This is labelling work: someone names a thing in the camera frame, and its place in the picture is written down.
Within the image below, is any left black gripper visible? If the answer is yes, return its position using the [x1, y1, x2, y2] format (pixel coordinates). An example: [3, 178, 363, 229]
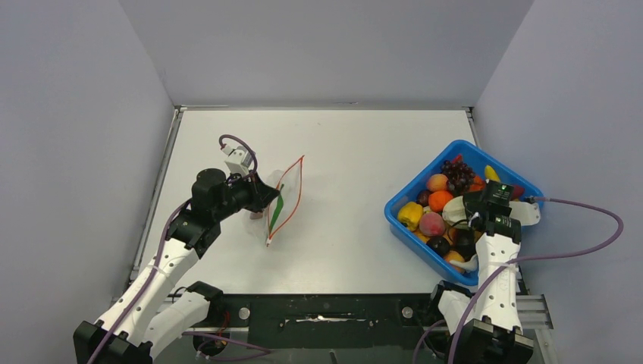
[213, 168, 280, 221]

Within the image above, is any green chili pepper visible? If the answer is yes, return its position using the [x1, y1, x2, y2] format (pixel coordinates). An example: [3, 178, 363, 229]
[268, 193, 284, 235]

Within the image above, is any clear zip bag orange zipper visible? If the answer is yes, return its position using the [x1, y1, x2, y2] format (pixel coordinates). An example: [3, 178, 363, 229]
[245, 155, 305, 247]

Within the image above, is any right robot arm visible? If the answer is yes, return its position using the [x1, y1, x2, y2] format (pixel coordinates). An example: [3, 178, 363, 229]
[426, 180, 534, 363]

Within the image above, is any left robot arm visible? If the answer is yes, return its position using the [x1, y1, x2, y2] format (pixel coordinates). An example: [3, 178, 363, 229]
[73, 168, 280, 363]

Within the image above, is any purple sweet potato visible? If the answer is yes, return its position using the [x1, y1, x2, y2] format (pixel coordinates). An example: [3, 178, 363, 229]
[510, 184, 525, 200]

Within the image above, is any yellow banana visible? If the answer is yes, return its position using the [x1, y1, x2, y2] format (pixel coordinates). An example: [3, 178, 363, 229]
[484, 165, 501, 183]

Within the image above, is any white garlic bulb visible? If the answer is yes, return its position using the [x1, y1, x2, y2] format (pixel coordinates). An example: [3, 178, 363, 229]
[441, 196, 469, 228]

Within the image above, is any purple grapes bunch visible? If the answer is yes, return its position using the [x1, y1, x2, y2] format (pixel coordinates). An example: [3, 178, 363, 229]
[441, 159, 476, 196]

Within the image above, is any blue plastic bin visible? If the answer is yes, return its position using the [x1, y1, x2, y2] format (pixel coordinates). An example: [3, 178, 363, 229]
[384, 140, 547, 287]

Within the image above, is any orange tangerine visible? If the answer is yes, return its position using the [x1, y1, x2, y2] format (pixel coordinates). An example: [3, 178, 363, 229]
[428, 190, 453, 213]

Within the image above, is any peach apricot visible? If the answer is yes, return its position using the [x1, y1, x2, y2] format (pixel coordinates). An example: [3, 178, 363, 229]
[425, 174, 449, 193]

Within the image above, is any pink peach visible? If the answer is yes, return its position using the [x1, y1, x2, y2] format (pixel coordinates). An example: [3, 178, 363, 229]
[419, 212, 446, 237]

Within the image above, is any dark plum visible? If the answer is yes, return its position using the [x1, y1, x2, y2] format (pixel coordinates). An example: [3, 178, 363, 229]
[426, 236, 451, 258]

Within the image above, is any yellow bell pepper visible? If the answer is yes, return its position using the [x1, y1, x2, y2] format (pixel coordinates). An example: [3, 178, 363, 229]
[397, 201, 424, 231]

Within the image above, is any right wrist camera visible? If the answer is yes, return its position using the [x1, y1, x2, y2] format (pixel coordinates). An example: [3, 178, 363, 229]
[509, 200, 541, 226]

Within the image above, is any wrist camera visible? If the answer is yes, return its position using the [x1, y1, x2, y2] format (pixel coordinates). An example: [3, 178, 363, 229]
[509, 200, 541, 226]
[221, 144, 252, 177]

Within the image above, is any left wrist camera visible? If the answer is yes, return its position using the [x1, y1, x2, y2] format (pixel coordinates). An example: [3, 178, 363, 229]
[221, 144, 252, 177]

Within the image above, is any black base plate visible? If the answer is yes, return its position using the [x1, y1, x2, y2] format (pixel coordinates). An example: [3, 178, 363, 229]
[195, 293, 442, 350]

